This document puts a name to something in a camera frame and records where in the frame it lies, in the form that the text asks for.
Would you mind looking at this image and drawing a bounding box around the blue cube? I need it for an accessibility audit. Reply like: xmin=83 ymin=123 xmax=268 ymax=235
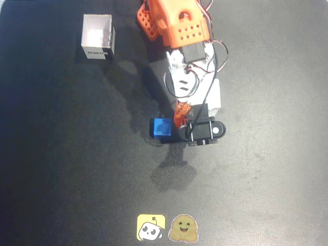
xmin=150 ymin=117 xmax=173 ymax=144

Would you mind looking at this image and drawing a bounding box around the white cardboard box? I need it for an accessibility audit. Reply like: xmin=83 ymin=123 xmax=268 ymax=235
xmin=80 ymin=14 xmax=116 ymax=60

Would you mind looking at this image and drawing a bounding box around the black table mat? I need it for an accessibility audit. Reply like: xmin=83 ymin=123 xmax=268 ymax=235
xmin=0 ymin=0 xmax=328 ymax=246

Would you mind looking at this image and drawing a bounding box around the hugging face emoji sticker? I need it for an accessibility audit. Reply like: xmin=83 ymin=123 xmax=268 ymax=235
xmin=168 ymin=214 xmax=199 ymax=242

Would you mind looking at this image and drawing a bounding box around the yellow robot sticker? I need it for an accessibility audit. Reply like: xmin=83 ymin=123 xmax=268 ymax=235
xmin=136 ymin=214 xmax=166 ymax=241

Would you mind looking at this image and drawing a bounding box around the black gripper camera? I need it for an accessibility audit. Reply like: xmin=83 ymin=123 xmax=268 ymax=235
xmin=178 ymin=104 xmax=227 ymax=147

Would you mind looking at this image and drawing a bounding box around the black camera cable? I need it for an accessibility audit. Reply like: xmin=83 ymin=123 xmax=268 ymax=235
xmin=189 ymin=25 xmax=218 ymax=140

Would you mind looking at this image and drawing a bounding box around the white servo wire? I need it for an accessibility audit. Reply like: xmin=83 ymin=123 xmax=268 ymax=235
xmin=202 ymin=0 xmax=229 ymax=74

